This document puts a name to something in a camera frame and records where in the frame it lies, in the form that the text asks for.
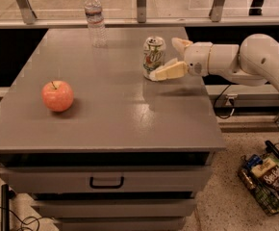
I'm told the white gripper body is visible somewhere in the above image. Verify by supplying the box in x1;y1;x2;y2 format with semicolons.
184;42;213;76

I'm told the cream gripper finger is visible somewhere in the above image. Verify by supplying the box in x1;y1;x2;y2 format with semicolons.
171;38;192;56
149;58;189;81

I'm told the white green 7up can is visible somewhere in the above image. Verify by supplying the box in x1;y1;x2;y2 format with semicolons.
142;36;166;78

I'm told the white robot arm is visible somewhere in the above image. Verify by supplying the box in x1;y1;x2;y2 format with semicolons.
148;34;279;92

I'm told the clear plastic water bottle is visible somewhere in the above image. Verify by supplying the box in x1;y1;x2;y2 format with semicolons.
84;0;107;47

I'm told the grey drawer cabinet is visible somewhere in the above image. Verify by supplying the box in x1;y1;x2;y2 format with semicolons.
0;29;224;231

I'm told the red apple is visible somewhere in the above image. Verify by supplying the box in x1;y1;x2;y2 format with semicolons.
41;81;74;112

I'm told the grey metal window railing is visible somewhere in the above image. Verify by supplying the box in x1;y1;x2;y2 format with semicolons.
0;0;279;28

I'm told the black power cable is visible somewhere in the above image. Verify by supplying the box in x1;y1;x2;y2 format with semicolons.
213;84;236;120

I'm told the black wire snack basket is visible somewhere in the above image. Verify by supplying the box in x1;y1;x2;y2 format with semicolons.
237;141;279;216

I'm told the black drawer handle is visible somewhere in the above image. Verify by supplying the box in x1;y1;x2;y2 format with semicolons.
89;176;124;190

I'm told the black floor cable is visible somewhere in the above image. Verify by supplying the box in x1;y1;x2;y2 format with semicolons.
0;201;56;231

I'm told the black metal stand post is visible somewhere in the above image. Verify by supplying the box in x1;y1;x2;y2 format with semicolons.
1;184;10;231

